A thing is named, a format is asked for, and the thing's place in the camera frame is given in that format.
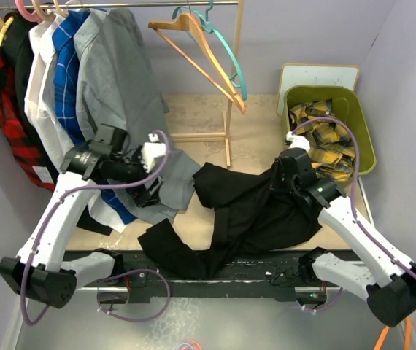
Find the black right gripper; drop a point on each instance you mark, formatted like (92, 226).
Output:
(275, 184)

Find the yellow hanger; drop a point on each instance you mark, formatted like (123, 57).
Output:
(5, 28)

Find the blue checked hanging shirt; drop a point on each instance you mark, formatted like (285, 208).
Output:
(106, 209)

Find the teal plastic hanger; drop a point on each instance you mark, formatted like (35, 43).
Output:
(237, 78)

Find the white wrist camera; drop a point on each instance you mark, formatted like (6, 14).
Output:
(155, 148)
(296, 141)

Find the red black plaid shirt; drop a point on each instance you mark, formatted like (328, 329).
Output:
(25, 153)

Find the wooden clothes rack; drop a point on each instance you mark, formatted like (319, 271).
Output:
(189, 24)

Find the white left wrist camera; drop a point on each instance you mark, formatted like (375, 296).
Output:
(155, 148)

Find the yellow plaid shirt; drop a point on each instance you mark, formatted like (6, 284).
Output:
(331, 149)

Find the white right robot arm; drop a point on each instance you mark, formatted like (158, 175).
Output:
(386, 278)

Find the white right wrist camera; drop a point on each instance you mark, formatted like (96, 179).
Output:
(296, 141)

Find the pink hanger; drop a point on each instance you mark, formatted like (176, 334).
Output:
(27, 15)

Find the olive green plastic bin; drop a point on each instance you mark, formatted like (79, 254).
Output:
(348, 113)

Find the light wooden hanger hook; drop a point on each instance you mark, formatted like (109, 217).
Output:
(61, 9)

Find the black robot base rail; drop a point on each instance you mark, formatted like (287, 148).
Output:
(273, 276)

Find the grey hanging shirt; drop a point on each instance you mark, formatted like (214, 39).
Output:
(116, 86)

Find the beige wooden hanger hook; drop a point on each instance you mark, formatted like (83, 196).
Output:
(43, 14)

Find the red blue hangers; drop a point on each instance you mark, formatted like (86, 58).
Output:
(189, 345)

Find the orange plastic hanger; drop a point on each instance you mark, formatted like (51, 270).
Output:
(407, 335)

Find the white board behind bin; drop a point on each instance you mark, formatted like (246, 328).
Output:
(293, 74)

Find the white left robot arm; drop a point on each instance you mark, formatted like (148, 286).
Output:
(38, 271)

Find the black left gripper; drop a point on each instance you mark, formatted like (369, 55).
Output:
(143, 196)

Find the black hanging garment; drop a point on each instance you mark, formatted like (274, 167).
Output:
(17, 49)

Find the white hanging shirt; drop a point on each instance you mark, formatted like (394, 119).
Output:
(39, 100)

